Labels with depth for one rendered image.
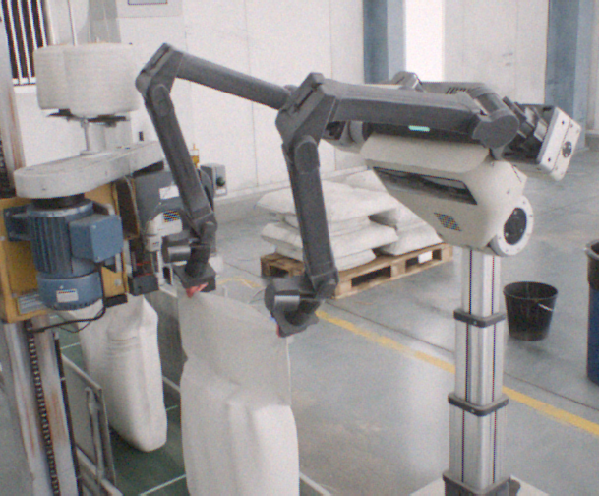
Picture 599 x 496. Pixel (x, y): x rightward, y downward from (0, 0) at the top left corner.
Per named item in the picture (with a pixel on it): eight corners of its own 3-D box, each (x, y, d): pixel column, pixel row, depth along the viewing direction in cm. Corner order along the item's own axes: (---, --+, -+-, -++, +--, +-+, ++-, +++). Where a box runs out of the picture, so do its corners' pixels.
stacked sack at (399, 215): (459, 211, 538) (459, 192, 534) (393, 229, 499) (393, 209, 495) (416, 202, 572) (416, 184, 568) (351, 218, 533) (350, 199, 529)
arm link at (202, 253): (216, 244, 187) (209, 229, 191) (192, 247, 184) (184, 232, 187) (211, 264, 192) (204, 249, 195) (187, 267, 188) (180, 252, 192)
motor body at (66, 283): (115, 302, 177) (102, 203, 170) (54, 319, 169) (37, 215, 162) (91, 287, 189) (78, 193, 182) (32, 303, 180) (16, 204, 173)
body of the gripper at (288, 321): (268, 312, 165) (279, 296, 159) (303, 300, 170) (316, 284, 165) (280, 337, 162) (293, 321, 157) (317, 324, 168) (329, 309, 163)
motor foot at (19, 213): (69, 240, 179) (63, 205, 176) (20, 250, 172) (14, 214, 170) (55, 233, 186) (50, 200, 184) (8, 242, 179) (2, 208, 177)
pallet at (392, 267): (453, 258, 548) (454, 240, 544) (334, 301, 476) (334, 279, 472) (376, 239, 609) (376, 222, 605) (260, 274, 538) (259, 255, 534)
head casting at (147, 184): (219, 255, 217) (210, 156, 209) (144, 275, 203) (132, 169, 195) (171, 237, 240) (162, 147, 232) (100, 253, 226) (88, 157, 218)
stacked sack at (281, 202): (362, 203, 527) (362, 184, 522) (286, 220, 491) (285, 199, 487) (327, 194, 561) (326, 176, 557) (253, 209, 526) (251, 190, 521)
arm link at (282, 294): (339, 282, 151) (325, 254, 157) (289, 282, 146) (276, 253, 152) (320, 322, 158) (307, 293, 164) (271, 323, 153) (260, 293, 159)
